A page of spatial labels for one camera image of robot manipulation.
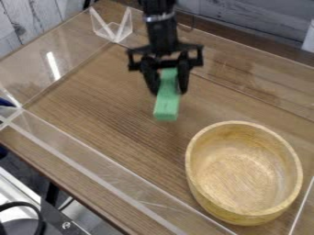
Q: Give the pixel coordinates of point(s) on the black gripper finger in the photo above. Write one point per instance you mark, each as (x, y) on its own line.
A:
(149, 74)
(183, 72)

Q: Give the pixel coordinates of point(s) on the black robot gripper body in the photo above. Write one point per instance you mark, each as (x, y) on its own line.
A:
(164, 50)

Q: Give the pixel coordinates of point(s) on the green rectangular block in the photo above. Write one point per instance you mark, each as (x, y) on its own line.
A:
(167, 97)

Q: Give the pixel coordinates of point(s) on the light wooden bowl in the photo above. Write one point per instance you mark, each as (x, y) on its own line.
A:
(244, 173)

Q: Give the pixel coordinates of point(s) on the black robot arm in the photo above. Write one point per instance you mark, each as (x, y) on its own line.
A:
(156, 7)

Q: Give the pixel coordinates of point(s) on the black table leg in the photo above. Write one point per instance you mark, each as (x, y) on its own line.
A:
(52, 194)

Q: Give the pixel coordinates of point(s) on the clear acrylic corner bracket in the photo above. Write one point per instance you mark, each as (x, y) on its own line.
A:
(113, 32)

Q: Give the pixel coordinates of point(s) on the clear acrylic enclosure wall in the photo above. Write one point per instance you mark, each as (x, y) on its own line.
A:
(80, 123)

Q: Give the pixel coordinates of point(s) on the black metal clamp bracket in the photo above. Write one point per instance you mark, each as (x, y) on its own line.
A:
(57, 224)

